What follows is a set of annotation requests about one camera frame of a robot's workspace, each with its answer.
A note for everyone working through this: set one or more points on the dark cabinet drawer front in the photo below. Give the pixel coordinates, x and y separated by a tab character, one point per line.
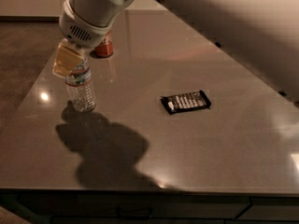
84	207

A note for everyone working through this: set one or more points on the clear plastic water bottle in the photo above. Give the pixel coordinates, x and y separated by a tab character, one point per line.
79	85

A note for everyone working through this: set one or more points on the red coca-cola can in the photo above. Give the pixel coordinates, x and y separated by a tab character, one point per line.
105	48

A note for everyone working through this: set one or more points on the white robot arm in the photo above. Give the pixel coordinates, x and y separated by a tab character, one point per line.
263	35

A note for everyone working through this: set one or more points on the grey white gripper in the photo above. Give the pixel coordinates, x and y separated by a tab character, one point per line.
81	31

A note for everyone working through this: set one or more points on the black rxbar chocolate wrapper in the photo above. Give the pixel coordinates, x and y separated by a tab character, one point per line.
185	102

